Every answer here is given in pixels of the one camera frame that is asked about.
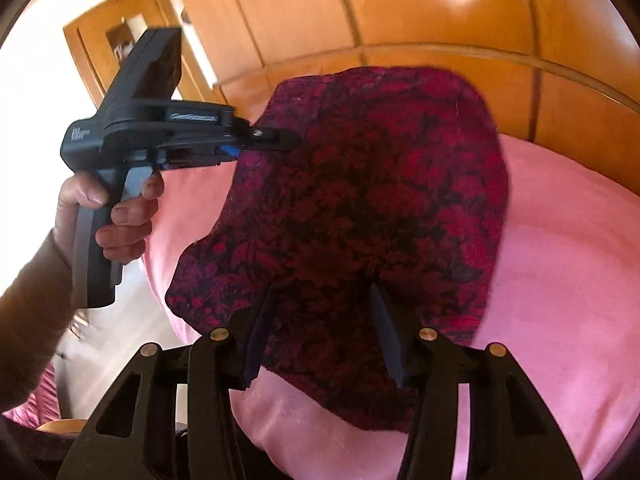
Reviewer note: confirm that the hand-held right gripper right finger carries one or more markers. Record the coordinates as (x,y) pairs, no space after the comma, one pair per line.
(389,332)

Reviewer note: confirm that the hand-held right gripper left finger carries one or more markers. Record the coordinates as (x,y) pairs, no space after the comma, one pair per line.
(260,342)

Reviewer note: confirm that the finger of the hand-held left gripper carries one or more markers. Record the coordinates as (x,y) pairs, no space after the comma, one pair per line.
(227,151)
(270,139)

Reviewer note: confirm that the red black knitted garment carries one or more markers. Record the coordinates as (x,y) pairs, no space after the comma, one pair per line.
(375,200)

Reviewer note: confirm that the person's left forearm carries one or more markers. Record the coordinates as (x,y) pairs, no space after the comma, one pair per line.
(30,320)

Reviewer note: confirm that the person's left hand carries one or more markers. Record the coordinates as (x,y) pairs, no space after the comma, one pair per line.
(125,225)

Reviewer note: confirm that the wooden cabinet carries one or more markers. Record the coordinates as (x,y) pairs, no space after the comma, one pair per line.
(95,50)

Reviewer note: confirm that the pink blanket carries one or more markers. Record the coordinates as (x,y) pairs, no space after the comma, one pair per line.
(550,270)

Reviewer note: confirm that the wooden wardrobe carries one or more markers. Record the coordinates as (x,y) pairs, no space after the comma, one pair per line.
(400,5)

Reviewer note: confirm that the pink striped cloth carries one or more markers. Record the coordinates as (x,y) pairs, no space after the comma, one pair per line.
(35,400)

